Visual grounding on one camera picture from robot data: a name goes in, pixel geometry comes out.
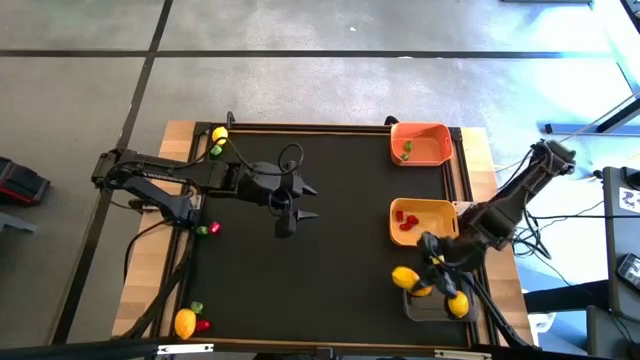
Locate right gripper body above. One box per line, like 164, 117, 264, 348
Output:
416, 231, 486, 287

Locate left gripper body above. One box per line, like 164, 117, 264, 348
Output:
252, 163, 307, 240

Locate grey plastic basket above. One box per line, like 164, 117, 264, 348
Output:
402, 284, 481, 323

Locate yellow plastic basket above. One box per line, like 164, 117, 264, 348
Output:
388, 197, 460, 248

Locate black table mat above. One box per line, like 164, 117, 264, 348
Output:
177, 129, 475, 349

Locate orange plastic basket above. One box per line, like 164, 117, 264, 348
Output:
390, 122, 454, 167

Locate grey desk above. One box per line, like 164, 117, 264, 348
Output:
602, 166, 640, 321

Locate black phone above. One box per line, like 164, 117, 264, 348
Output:
616, 252, 640, 292

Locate white printed sticker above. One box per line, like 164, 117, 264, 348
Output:
618, 186, 640, 214

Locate blue stand bar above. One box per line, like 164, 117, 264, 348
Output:
538, 121, 640, 137

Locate red black toolbox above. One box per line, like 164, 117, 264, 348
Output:
0, 156, 52, 206

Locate black rig crossbar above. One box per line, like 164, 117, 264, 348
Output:
0, 335, 640, 360

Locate black cable conduit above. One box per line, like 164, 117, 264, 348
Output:
457, 269, 536, 350
117, 239, 194, 342

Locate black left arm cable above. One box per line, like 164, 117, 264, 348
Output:
189, 130, 306, 177

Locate silver metal bracket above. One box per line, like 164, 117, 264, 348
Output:
433, 349, 494, 360
156, 342, 215, 356

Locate black straight cable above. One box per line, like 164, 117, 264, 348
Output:
529, 213, 640, 221

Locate thin black curved cable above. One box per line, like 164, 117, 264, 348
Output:
122, 219, 169, 284

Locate grey metal bracket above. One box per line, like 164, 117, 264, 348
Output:
0, 212, 38, 235

